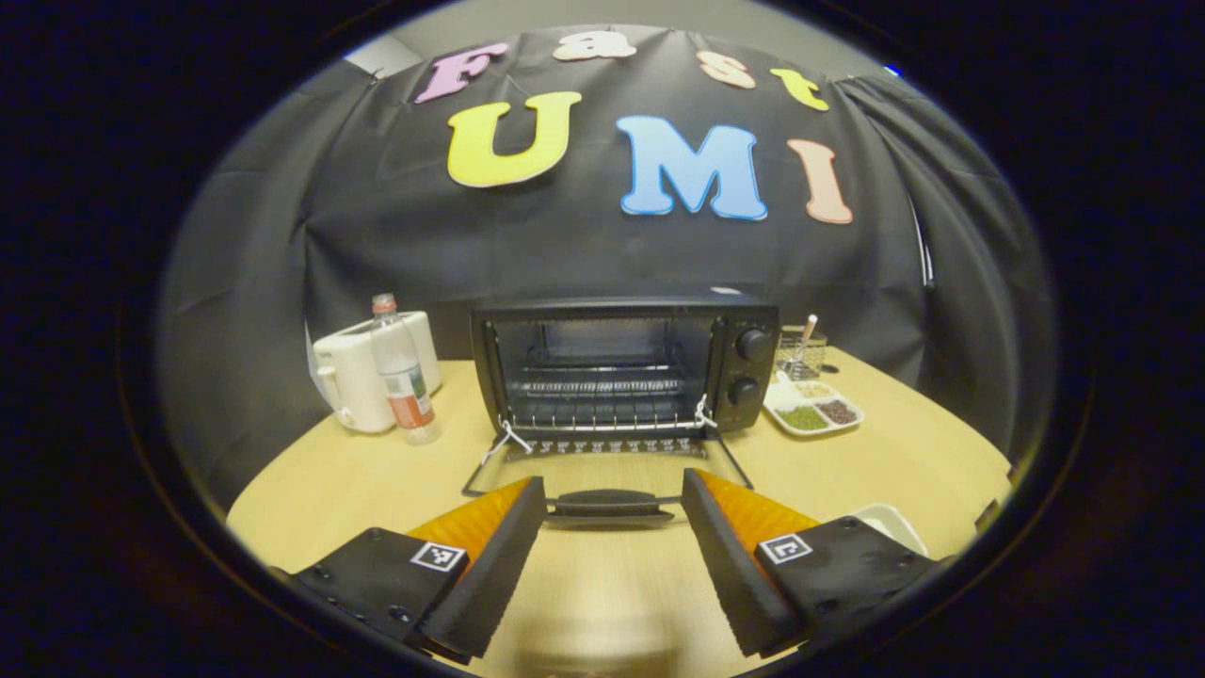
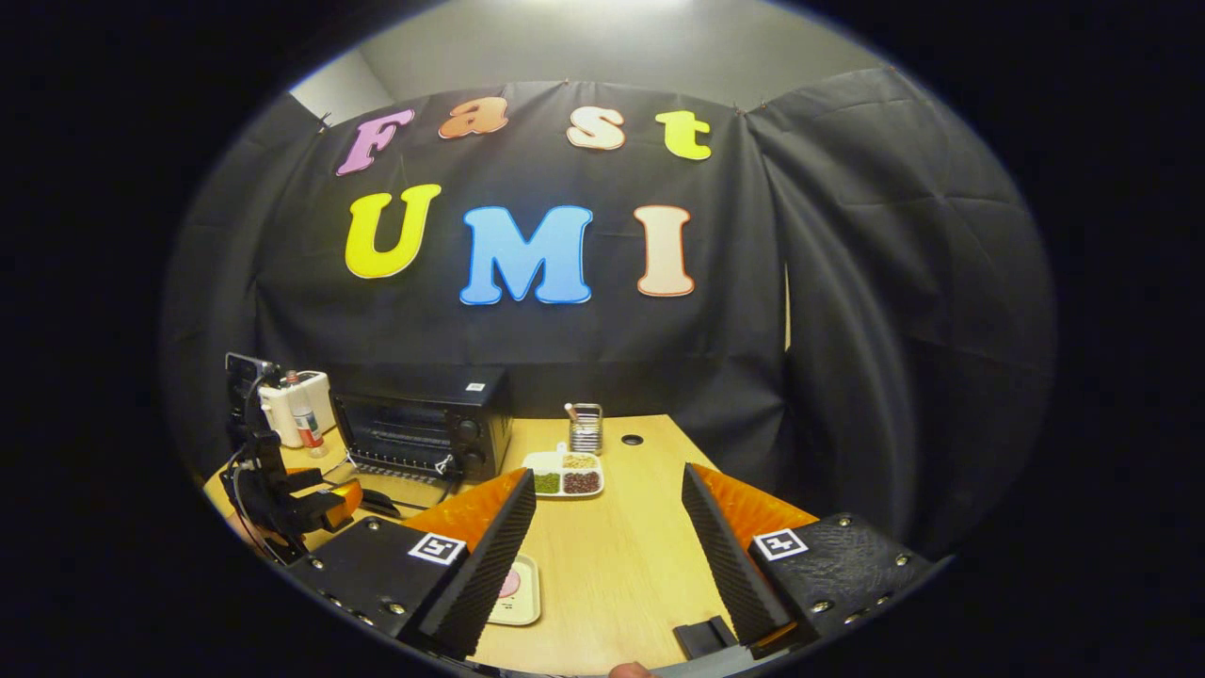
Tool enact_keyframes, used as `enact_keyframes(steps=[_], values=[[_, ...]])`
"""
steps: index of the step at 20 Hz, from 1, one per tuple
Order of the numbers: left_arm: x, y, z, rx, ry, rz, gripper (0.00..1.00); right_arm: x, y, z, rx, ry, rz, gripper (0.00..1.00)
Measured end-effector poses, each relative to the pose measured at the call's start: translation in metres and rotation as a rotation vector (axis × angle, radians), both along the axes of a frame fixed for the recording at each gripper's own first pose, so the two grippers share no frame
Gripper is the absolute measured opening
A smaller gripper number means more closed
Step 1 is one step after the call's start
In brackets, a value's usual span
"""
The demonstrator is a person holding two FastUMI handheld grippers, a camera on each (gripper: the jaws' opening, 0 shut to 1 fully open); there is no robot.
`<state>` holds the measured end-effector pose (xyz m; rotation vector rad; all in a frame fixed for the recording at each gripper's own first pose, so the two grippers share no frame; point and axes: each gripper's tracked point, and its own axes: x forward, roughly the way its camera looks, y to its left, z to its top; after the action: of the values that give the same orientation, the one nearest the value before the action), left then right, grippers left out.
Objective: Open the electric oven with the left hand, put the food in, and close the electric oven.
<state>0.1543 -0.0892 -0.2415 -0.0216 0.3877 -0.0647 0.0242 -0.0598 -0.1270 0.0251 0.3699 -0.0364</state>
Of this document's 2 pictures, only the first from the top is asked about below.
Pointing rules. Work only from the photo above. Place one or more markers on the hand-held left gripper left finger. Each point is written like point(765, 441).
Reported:
point(499, 574)

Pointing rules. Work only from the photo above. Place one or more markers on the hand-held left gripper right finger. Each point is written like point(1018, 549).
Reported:
point(725, 574)

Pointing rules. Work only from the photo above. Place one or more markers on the white square dish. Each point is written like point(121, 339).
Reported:
point(890, 523)

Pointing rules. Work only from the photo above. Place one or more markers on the black electric oven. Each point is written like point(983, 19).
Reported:
point(744, 377)

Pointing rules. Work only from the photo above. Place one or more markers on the green bean pile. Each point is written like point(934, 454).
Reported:
point(802, 417)

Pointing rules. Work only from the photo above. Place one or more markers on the white divided tray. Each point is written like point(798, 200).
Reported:
point(781, 395)

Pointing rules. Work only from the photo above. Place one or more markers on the dark red bean pile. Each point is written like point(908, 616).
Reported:
point(836, 411)

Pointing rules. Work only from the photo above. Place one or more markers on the yellow soybean pile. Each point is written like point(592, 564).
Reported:
point(814, 388)

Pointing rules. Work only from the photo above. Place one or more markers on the clear plastic bottle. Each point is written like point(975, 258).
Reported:
point(405, 377)

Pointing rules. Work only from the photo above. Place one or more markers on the white toaster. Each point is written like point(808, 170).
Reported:
point(353, 377)

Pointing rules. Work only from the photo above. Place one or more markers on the white stick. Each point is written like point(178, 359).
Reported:
point(808, 330)

